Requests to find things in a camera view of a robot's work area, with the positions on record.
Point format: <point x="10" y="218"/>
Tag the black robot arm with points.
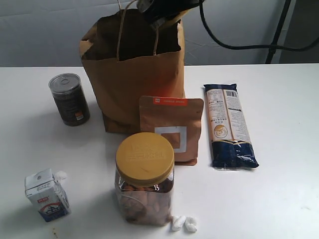
<point x="162" y="13"/>

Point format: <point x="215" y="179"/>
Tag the brown paper bag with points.
<point x="124" y="59"/>

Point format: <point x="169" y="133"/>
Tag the brown stand-up pouch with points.
<point x="176" y="119"/>

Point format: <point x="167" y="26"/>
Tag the almond jar with yellow lid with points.
<point x="144" y="179"/>

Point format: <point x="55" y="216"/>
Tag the blue spaghetti packet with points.
<point x="230" y="141"/>

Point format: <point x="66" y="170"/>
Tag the clear can with brown label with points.
<point x="68" y="95"/>

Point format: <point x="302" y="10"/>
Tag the white packing peanut left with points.
<point x="177" y="223"/>

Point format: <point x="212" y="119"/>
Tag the white packing peanut right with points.
<point x="190" y="224"/>

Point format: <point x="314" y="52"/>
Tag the white packing peanut near carton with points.
<point x="61" y="176"/>

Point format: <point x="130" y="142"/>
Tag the small white milk carton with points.
<point x="47" y="195"/>

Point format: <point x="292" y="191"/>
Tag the black tripod stand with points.
<point x="272" y="51"/>

